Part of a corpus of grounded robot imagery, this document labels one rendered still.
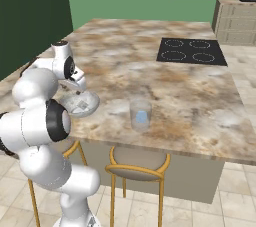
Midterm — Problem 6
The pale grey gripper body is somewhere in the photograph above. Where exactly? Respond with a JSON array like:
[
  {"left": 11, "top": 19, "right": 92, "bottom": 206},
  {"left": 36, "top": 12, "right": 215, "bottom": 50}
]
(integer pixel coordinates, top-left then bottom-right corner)
[{"left": 59, "top": 78, "right": 87, "bottom": 94}]

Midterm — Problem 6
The pale ice cube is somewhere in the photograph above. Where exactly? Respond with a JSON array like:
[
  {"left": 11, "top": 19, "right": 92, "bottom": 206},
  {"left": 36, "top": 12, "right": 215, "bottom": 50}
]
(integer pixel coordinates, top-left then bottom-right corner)
[
  {"left": 76, "top": 100, "right": 90, "bottom": 112},
  {"left": 136, "top": 110, "right": 149, "bottom": 124}
]

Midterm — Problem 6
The white ice bowl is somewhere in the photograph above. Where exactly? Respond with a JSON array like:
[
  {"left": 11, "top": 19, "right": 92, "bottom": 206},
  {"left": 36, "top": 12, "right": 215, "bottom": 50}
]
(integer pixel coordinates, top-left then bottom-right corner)
[{"left": 61, "top": 89, "right": 101, "bottom": 119}]

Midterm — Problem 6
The clear glass cup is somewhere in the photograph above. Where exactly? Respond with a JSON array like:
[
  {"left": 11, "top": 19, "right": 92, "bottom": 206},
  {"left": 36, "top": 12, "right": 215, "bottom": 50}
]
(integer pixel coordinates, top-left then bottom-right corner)
[{"left": 128, "top": 98, "right": 153, "bottom": 134}]

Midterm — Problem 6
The black hob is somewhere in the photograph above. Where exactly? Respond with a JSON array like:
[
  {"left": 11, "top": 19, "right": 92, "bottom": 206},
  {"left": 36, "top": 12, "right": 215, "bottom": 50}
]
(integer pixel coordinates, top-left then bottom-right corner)
[{"left": 155, "top": 37, "right": 229, "bottom": 68}]

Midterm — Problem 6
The beige kitchen island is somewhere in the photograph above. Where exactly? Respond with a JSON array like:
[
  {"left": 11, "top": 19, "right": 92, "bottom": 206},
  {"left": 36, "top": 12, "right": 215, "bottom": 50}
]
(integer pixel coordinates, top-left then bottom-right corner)
[{"left": 68, "top": 138, "right": 226, "bottom": 205}]

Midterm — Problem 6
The beige cupboard run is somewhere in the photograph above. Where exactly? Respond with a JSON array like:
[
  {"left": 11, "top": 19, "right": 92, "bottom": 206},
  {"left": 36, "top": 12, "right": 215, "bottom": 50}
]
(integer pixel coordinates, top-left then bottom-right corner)
[{"left": 211, "top": 0, "right": 256, "bottom": 47}]

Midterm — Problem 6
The gold frame stool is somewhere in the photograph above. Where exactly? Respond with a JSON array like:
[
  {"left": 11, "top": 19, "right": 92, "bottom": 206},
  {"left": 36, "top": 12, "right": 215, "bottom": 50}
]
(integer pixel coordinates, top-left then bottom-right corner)
[
  {"left": 27, "top": 139, "right": 89, "bottom": 227},
  {"left": 104, "top": 144, "right": 172, "bottom": 227}
]

